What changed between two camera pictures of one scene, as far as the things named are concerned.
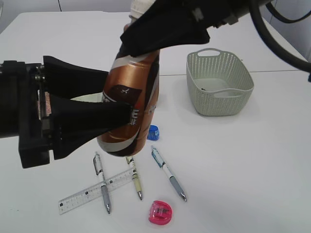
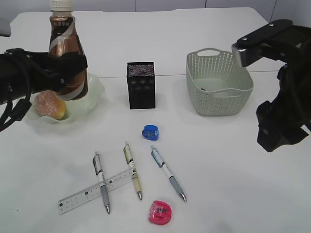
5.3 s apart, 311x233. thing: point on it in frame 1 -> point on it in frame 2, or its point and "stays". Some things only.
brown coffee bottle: (134, 81) -> (64, 37)
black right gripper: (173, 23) -> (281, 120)
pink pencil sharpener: (160, 212) stays
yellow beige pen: (129, 160) stays
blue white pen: (161, 162) stays
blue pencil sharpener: (153, 132) stays
